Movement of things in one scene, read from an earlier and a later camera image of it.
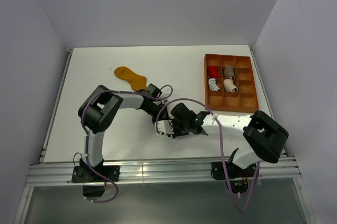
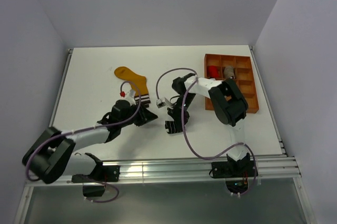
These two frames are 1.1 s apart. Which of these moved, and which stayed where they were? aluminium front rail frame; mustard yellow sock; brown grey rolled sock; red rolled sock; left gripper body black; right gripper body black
Moved: left gripper body black; right gripper body black
Stayed: brown grey rolled sock; aluminium front rail frame; red rolled sock; mustard yellow sock
